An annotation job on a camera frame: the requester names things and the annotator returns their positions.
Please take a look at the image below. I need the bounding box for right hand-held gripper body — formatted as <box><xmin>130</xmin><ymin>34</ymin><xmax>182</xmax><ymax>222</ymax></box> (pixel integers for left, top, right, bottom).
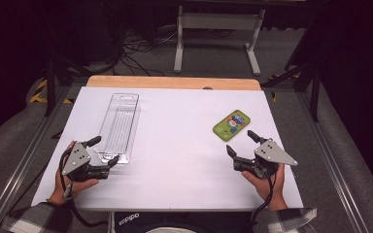
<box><xmin>232</xmin><ymin>138</ymin><xmax>299</xmax><ymax>180</ymax></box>

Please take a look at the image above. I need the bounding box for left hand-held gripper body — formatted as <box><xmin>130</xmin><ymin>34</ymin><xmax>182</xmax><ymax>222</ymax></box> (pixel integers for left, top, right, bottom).
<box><xmin>60</xmin><ymin>140</ymin><xmax>111</xmax><ymax>183</ymax></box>

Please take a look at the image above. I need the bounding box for green cartoon phone case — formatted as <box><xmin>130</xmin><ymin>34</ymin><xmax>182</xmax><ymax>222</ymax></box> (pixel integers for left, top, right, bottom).
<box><xmin>212</xmin><ymin>109</ymin><xmax>252</xmax><ymax>143</ymax></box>

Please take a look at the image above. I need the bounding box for clear plastic packaging box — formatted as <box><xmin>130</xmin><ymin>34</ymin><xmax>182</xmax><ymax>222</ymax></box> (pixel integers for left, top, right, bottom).
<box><xmin>95</xmin><ymin>92</ymin><xmax>142</xmax><ymax>165</ymax></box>

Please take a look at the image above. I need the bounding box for person's left hand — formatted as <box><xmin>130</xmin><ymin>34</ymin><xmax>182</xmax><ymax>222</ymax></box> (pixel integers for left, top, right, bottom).
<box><xmin>47</xmin><ymin>140</ymin><xmax>100</xmax><ymax>207</ymax></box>

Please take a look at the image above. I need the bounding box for person's right hand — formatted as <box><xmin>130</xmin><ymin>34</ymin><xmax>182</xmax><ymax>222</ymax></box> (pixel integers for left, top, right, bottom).
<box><xmin>241</xmin><ymin>163</ymin><xmax>288</xmax><ymax>213</ymax></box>

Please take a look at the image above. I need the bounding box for black metal stand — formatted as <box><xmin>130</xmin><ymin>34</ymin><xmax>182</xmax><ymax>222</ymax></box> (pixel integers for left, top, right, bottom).
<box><xmin>260</xmin><ymin>17</ymin><xmax>322</xmax><ymax>123</ymax></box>
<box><xmin>43</xmin><ymin>56</ymin><xmax>91</xmax><ymax>118</ymax></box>

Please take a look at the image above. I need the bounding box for yellow black hazard tape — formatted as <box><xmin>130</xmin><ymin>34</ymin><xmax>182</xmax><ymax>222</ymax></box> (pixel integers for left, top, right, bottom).
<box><xmin>28</xmin><ymin>79</ymin><xmax>75</xmax><ymax>105</ymax></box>

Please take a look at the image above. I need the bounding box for person's black-clothed torso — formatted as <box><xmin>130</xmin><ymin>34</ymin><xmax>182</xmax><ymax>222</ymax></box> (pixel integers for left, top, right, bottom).
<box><xmin>113</xmin><ymin>212</ymin><xmax>256</xmax><ymax>233</ymax></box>

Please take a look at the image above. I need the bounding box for right hand-held gripper black cable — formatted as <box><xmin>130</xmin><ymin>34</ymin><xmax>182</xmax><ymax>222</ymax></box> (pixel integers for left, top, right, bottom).
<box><xmin>249</xmin><ymin>170</ymin><xmax>278</xmax><ymax>228</ymax></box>

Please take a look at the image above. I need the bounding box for hand-held gripper black cable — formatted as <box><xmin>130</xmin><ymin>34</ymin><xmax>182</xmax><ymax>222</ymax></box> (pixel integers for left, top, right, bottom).
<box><xmin>249</xmin><ymin>170</ymin><xmax>278</xmax><ymax>228</ymax></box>
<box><xmin>57</xmin><ymin>147</ymin><xmax>110</xmax><ymax>228</ymax></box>

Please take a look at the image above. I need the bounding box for left hand-held gripper black cable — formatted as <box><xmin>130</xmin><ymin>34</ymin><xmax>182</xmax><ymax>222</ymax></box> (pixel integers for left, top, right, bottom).
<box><xmin>57</xmin><ymin>147</ymin><xmax>110</xmax><ymax>228</ymax></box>

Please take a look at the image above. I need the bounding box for aluminium rail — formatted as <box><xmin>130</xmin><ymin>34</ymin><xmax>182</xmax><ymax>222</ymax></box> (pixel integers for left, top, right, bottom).
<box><xmin>295</xmin><ymin>91</ymin><xmax>370</xmax><ymax>233</ymax></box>
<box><xmin>0</xmin><ymin>85</ymin><xmax>74</xmax><ymax>233</ymax></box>

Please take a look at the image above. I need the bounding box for tangle of black floor cables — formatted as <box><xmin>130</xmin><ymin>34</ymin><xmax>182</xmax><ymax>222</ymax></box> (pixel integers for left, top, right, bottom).
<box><xmin>110</xmin><ymin>27</ymin><xmax>179</xmax><ymax>78</ymax></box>

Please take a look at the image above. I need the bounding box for white metal stand frame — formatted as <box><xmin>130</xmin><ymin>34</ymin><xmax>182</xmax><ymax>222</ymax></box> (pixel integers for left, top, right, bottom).
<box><xmin>173</xmin><ymin>5</ymin><xmax>266</xmax><ymax>77</ymax></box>

